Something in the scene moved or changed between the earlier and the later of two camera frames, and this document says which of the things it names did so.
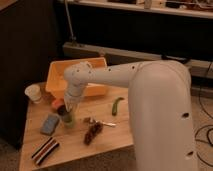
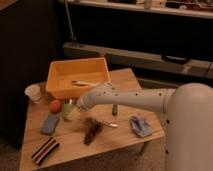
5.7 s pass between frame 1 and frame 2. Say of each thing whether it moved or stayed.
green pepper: stayed
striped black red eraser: stayed
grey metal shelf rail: stayed
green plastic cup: moved
